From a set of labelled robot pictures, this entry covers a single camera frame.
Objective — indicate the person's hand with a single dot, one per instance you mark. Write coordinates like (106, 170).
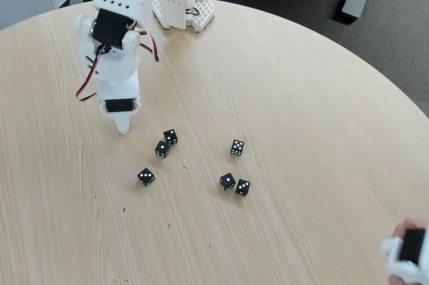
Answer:
(410, 224)

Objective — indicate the black die white pips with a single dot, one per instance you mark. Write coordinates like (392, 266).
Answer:
(170, 137)
(228, 181)
(237, 147)
(162, 149)
(145, 177)
(242, 187)

